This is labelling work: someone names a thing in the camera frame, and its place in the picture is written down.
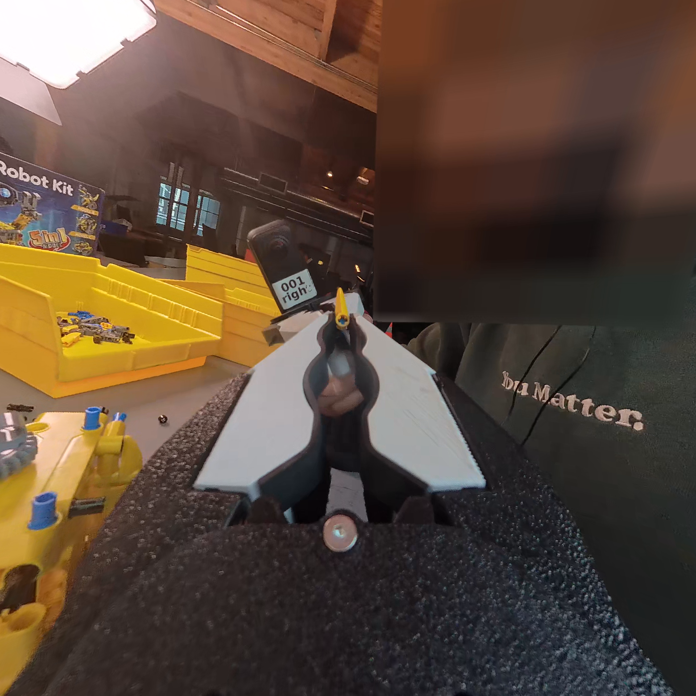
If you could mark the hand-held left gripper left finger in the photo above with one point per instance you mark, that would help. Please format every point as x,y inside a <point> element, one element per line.
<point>255,429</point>

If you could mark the dark framed window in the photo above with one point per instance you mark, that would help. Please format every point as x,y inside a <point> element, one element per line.
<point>179,206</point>

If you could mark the person's right hand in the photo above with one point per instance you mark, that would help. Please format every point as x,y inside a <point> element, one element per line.
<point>340,397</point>

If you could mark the mixed lego piece heap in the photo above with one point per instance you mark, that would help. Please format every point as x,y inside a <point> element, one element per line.
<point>92,326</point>

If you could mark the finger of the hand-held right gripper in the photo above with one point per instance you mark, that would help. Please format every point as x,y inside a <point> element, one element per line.
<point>356,304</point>
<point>299,325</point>

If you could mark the yellow lego vehicle model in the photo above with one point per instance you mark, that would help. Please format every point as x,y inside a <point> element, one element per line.
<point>60,462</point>

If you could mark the colourful lego box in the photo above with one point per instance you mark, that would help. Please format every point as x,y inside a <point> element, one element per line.
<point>43,217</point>

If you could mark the yellow lego tooth piece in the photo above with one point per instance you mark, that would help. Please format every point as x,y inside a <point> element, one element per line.
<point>341,305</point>

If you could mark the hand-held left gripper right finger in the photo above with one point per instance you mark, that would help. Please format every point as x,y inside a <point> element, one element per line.
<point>424,429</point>

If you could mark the bright studio light panel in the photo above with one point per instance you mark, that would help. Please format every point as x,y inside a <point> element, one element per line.
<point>65,38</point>

